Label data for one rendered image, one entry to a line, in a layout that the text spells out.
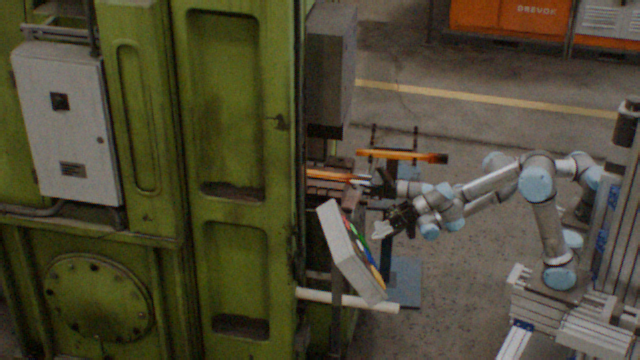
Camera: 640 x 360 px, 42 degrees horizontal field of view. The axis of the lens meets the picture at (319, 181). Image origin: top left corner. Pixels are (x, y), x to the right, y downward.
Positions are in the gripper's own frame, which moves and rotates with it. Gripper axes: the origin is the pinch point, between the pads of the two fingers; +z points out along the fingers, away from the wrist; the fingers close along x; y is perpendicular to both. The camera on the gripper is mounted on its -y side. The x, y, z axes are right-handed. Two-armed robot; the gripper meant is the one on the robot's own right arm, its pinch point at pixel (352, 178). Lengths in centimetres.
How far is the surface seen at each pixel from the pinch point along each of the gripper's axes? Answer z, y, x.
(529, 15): -79, 69, 354
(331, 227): -2, -18, -58
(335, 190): 6.1, 1.9, -8.0
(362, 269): -17, -12, -72
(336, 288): -5, 11, -60
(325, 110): 9.0, -43.5, -17.4
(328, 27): 10, -76, -11
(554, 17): -98, 68, 354
